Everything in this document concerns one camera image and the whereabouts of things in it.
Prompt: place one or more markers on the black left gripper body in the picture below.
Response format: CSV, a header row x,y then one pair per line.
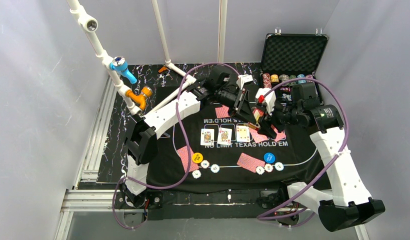
x,y
238,100

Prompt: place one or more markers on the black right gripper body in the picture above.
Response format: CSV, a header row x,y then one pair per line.
x,y
271,118

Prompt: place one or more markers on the red card mat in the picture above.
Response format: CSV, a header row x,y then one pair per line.
x,y
258,138

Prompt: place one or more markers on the playing card deck box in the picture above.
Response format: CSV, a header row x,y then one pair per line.
x,y
257,114

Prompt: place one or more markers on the blue small blind button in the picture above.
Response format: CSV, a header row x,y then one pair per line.
x,y
269,158

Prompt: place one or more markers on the queen of hearts card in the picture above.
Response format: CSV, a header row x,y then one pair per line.
x,y
224,136

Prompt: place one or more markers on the red card player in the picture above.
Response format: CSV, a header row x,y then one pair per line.
x,y
249,163
183,154

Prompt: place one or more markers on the white chip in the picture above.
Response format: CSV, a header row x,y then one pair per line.
x,y
260,170
205,164
268,167

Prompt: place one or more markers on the light blue chip row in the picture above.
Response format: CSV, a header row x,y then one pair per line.
x,y
279,166
215,168

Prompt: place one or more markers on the jack of clubs card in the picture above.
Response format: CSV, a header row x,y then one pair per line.
x,y
207,137

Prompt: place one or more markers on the yellow big blind button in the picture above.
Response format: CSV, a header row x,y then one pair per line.
x,y
197,158

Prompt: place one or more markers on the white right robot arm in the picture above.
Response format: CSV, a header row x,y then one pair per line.
x,y
336,194

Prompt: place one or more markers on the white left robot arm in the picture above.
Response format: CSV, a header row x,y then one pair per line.
x,y
142,140

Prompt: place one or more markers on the red poker chip stack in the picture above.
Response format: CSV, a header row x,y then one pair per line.
x,y
266,80

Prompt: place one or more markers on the light blue chip stack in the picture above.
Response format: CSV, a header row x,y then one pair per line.
x,y
301,79

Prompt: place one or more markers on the grey poker chip stack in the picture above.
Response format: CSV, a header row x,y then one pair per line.
x,y
284,77

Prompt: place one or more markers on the yellow poker chip stack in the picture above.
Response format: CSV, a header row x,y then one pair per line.
x,y
274,78

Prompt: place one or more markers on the black poker chip case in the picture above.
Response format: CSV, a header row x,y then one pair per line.
x,y
292,54

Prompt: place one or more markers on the black poker table mat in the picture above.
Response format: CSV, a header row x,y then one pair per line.
x,y
297,153

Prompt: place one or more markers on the orange plastic faucet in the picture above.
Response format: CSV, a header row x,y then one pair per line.
x,y
140,99

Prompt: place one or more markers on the blue plastic faucet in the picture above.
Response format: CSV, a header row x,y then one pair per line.
x,y
120,65

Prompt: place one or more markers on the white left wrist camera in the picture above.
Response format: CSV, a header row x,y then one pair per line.
x,y
243,80

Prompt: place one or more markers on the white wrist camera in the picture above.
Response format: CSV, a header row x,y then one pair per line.
x,y
266,96
243,80

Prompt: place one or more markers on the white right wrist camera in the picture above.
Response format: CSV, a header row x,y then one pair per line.
x,y
266,96

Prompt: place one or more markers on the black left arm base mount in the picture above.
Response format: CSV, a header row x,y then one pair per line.
x,y
122,199

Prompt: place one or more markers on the aluminium frame rail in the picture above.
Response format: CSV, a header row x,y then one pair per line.
x,y
86,212

